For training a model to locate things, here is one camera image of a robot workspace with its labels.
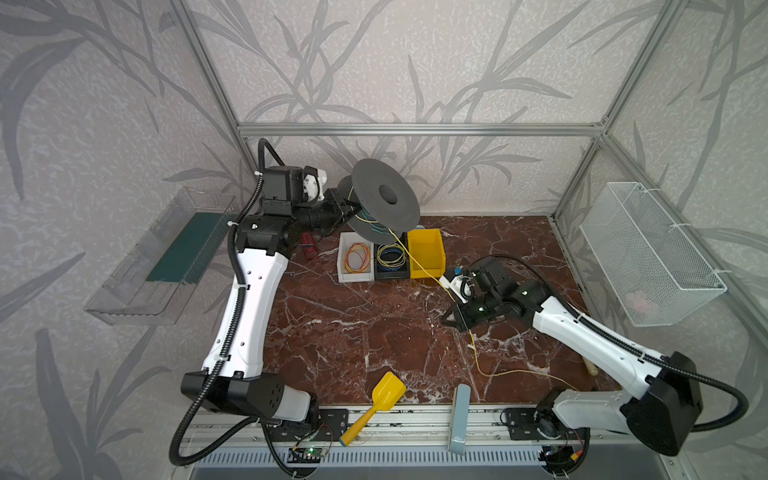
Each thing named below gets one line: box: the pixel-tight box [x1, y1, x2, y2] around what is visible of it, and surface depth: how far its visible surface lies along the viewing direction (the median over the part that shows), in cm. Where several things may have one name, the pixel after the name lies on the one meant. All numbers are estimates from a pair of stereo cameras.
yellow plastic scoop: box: [339, 371, 407, 447], surface depth 79 cm
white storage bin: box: [337, 232, 374, 283], surface depth 103 cm
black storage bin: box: [374, 232, 410, 280], surface depth 101 cm
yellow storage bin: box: [408, 228, 446, 279], surface depth 106 cm
